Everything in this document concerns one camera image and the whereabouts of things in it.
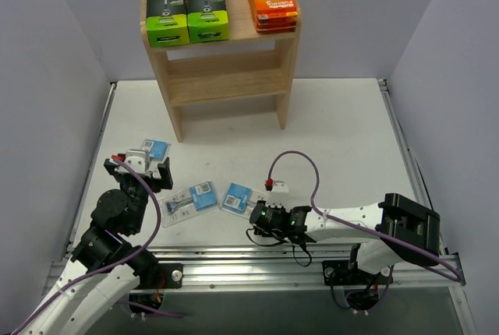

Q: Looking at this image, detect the blue razor blister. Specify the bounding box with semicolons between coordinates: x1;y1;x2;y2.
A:
159;181;218;227
219;182;267;219
141;139;170;160

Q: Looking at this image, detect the green black razor box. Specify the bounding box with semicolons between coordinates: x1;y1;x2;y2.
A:
145;0;190;48
186;0;230;43

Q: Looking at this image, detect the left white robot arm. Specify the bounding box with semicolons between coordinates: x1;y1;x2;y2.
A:
14;150;173;334

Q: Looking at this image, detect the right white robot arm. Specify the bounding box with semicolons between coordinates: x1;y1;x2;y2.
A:
249;193;441;275

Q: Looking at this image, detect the wooden two-tier shelf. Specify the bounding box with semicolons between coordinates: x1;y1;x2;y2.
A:
140;0;302;141

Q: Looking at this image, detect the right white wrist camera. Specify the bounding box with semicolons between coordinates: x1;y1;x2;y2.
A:
265;178;289;209

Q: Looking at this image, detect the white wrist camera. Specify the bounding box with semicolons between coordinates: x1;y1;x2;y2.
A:
111;149;150;176
265;178;289;209

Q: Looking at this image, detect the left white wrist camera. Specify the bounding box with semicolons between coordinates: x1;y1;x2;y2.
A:
111;149;150;176

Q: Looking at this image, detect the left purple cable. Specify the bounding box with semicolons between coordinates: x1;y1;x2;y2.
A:
11;159;162;334

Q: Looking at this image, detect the aluminium frame rail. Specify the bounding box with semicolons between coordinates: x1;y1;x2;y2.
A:
42;243;465;295

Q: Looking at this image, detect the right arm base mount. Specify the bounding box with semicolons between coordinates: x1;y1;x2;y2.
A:
321;260;393;287

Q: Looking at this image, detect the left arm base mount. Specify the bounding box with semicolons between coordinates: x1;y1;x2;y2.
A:
126;249;183;291

